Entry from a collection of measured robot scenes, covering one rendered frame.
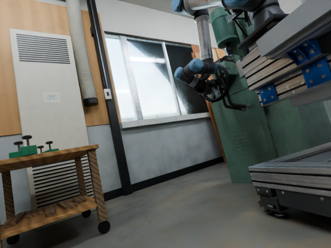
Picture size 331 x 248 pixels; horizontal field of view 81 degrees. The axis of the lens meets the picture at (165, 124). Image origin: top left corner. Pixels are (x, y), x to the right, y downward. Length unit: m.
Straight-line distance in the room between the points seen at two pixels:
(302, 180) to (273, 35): 0.52
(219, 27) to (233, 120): 0.82
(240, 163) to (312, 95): 0.85
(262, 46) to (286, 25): 0.11
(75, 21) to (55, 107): 1.12
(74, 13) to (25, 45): 0.77
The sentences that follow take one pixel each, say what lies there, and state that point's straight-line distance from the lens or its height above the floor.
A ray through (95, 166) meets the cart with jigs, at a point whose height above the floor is 0.40.
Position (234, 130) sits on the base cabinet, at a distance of 1.67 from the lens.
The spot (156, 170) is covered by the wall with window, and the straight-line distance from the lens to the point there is 2.61.
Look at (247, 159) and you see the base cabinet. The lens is 1.66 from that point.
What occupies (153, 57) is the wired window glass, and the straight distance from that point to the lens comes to 3.23.
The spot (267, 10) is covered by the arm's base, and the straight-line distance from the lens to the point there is 1.08.
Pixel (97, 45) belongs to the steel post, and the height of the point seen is 1.87.
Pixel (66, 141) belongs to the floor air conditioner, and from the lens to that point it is 2.02.
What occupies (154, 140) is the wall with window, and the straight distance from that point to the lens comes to 2.64.
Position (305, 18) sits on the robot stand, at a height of 0.68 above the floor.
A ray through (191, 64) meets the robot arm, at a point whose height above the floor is 0.84.
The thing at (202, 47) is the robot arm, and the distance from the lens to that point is 1.32.
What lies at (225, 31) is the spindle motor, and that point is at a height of 1.26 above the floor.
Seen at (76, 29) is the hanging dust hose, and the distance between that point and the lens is 2.68.
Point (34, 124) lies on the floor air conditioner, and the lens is 2.05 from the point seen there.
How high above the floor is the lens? 0.39
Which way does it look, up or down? 8 degrees up
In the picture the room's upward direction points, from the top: 13 degrees counter-clockwise
